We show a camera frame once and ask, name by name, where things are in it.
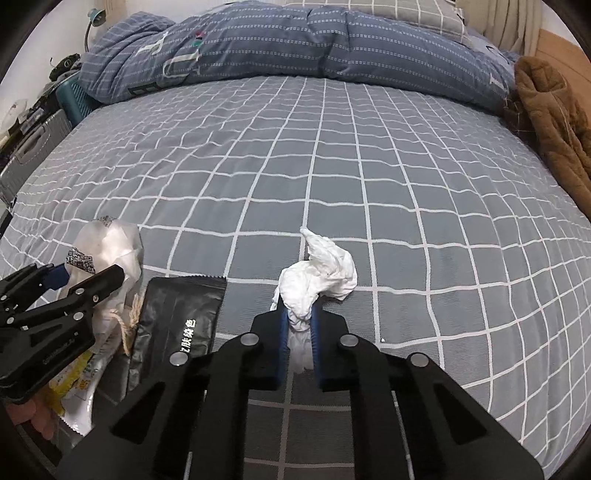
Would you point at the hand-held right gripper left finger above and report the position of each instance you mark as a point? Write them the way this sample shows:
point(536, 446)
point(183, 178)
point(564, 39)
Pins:
point(279, 332)

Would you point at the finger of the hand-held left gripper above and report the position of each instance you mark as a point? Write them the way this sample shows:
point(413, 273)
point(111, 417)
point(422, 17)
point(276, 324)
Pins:
point(101, 284)
point(57, 278)

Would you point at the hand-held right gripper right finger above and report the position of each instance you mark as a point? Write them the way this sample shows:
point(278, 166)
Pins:
point(315, 341)

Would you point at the white tissue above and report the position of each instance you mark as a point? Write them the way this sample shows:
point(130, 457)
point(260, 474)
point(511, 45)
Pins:
point(323, 267)

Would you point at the person's left hand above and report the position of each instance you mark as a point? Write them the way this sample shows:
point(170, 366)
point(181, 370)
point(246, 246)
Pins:
point(32, 415)

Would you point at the yellow snack wrapper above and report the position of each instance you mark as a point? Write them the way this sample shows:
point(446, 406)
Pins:
point(78, 383)

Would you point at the black flat packet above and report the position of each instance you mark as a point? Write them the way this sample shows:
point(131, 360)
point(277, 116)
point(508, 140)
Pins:
point(180, 314)

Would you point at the grey suitcase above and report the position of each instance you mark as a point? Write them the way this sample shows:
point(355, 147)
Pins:
point(32, 147)

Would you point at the white round object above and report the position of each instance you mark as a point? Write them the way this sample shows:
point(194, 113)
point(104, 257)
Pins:
point(14, 115)

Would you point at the teal plastic crate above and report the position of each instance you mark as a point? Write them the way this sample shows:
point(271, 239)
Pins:
point(74, 106)

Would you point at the pile of dark clutter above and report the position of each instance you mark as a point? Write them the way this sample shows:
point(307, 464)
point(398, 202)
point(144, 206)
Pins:
point(64, 67)

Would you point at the blue desk lamp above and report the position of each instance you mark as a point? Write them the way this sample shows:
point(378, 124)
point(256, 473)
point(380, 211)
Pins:
point(98, 16)

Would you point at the blue striped duvet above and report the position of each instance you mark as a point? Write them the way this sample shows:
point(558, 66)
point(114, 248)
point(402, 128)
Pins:
point(277, 46)

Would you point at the brown fleece jacket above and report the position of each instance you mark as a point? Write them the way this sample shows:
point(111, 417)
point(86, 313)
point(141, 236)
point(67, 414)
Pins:
point(554, 115)

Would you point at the grey checked pillow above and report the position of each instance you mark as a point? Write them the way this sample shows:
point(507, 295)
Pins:
point(392, 14)

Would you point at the beige curtain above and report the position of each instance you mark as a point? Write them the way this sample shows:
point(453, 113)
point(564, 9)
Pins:
point(503, 23)

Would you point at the wooden headboard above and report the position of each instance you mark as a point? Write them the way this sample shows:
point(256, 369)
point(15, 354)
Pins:
point(563, 50)

